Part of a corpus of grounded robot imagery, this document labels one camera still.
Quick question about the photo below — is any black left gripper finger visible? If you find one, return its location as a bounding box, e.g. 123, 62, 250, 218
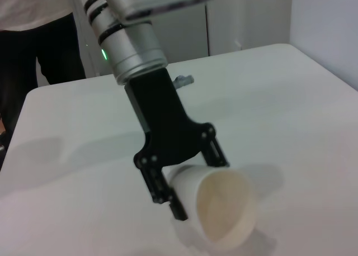
139, 165, 189, 222
200, 131, 230, 169

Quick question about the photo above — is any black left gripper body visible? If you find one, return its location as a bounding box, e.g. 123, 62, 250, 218
124, 67, 216, 169

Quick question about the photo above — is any white paper cup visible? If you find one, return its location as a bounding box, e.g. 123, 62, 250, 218
166, 164, 260, 253

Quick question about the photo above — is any person in white shirt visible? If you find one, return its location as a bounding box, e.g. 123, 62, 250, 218
0, 0, 87, 167

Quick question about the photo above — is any clear left gripper cable plug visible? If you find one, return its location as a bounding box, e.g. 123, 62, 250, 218
172, 74, 195, 88

